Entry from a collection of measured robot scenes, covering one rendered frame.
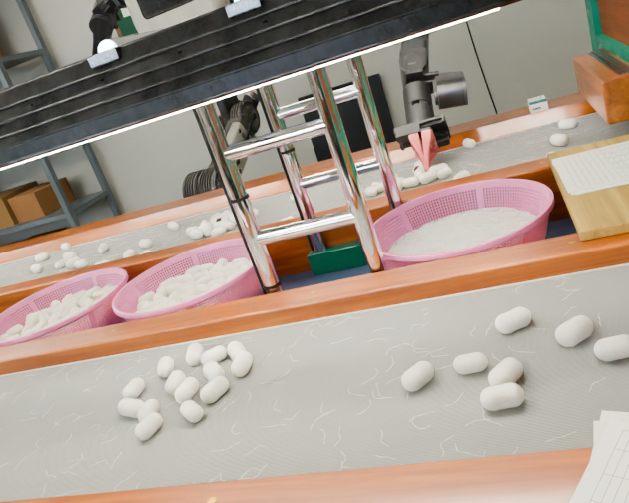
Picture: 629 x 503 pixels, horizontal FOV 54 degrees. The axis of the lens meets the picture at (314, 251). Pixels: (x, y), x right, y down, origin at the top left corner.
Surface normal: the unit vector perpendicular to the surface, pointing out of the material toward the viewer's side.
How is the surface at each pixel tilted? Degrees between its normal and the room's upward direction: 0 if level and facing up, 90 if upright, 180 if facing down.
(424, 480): 0
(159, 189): 90
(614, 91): 90
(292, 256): 90
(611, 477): 0
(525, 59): 90
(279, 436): 0
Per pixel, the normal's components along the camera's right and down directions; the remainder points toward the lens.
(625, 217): -0.31, -0.89
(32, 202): -0.33, 0.43
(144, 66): -0.36, -0.13
